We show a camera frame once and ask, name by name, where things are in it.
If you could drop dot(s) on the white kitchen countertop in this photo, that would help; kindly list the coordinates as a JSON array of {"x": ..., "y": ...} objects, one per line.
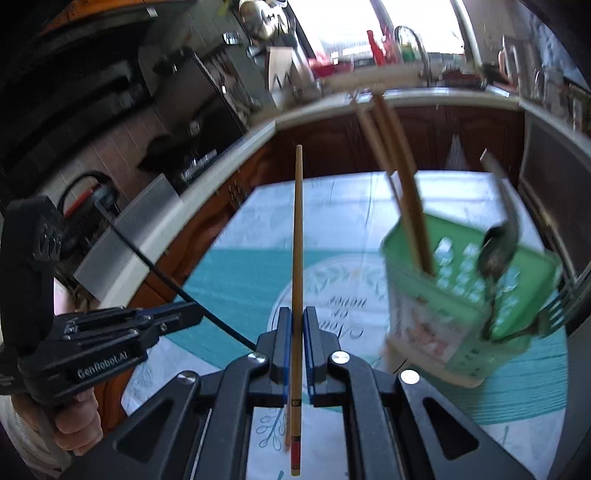
[{"x": 221, "y": 161}]

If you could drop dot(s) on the wooden cutting board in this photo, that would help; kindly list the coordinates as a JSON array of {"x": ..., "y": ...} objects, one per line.
[{"x": 280, "y": 69}]

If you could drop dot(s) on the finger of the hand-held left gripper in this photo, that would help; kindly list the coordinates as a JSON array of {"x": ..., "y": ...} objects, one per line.
[
  {"x": 157, "y": 310},
  {"x": 175, "y": 323}
]

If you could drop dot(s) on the black glass stove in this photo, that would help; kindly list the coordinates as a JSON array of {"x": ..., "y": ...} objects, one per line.
[{"x": 201, "y": 166}]

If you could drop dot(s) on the green plastic utensil holder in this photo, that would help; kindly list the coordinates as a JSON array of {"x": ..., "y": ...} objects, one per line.
[{"x": 425, "y": 314}]

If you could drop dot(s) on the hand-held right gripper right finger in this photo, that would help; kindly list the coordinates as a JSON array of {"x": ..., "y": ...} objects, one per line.
[{"x": 310, "y": 350}]

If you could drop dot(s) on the red bottle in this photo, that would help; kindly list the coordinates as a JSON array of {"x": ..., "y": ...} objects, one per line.
[{"x": 375, "y": 48}]

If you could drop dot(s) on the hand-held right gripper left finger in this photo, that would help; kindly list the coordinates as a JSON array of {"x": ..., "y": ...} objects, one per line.
[{"x": 284, "y": 350}]

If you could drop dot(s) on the chrome faucet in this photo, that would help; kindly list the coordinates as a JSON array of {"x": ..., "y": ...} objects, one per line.
[{"x": 415, "y": 46}]

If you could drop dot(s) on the black frying pan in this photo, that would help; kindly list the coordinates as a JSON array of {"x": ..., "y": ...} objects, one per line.
[{"x": 175, "y": 150}]

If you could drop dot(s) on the grey metal cabinet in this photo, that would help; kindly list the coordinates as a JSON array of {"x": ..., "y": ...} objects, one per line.
[{"x": 554, "y": 175}]

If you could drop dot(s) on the green dish soap bottle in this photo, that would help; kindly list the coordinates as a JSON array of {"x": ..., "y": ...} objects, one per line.
[{"x": 408, "y": 53}]

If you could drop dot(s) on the red basin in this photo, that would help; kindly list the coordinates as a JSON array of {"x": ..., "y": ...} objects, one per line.
[{"x": 330, "y": 67}]

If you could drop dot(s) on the person's left hand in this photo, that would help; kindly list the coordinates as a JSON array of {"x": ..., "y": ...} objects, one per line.
[{"x": 78, "y": 420}]

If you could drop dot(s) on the brown wooden chopstick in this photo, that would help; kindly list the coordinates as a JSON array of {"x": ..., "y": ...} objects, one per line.
[
  {"x": 406, "y": 184},
  {"x": 401, "y": 138}
]

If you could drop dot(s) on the row of seasoning jars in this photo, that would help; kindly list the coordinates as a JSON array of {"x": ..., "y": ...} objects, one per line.
[{"x": 563, "y": 97}]

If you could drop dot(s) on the kitchen window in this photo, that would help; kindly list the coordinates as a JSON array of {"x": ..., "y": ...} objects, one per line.
[{"x": 351, "y": 23}]

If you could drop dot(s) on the hanging metal lid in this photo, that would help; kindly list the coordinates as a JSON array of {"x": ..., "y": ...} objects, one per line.
[{"x": 261, "y": 18}]

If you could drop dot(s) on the black range hood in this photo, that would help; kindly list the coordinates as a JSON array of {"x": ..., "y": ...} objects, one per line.
[{"x": 69, "y": 69}]

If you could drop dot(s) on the stainless steel panel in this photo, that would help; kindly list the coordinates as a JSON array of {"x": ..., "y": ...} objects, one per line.
[{"x": 134, "y": 230}]

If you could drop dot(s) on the metal spoon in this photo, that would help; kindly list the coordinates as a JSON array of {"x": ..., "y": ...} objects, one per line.
[{"x": 496, "y": 251}]

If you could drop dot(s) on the person's left forearm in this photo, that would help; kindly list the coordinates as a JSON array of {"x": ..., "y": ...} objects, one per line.
[{"x": 23, "y": 429}]

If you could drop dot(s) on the metal fork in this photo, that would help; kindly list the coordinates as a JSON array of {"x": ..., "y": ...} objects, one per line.
[{"x": 554, "y": 318}]

